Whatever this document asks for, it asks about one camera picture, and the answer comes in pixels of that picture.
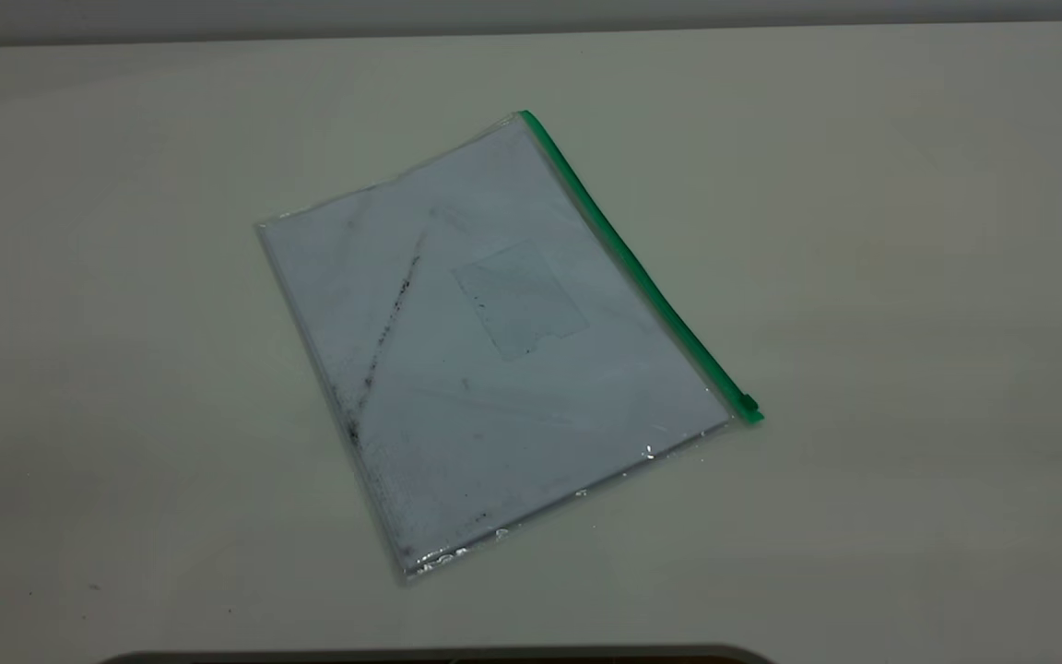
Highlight white paper sheets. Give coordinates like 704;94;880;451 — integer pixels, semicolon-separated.
261;120;735;565

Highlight clear zip bag green zipper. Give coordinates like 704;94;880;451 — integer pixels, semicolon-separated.
254;109;766;586

